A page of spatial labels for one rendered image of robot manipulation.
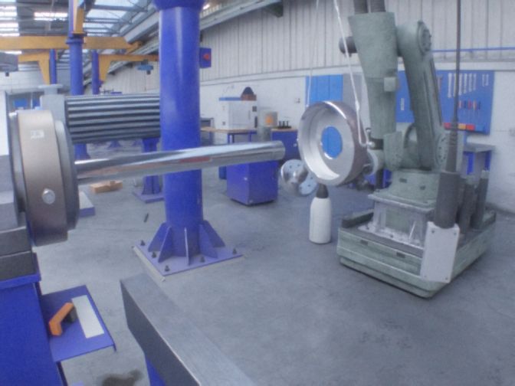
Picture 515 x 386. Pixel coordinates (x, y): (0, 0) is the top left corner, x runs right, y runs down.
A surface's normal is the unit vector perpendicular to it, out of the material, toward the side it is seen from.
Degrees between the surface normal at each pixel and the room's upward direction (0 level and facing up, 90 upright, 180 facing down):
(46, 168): 74
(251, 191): 90
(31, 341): 90
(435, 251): 90
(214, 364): 0
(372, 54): 99
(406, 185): 90
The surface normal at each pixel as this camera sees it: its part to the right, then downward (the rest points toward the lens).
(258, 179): 0.58, 0.20
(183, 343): 0.00, -0.97
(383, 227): -0.80, 0.15
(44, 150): 0.52, -0.30
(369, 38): -0.64, 0.34
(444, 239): -0.34, 0.23
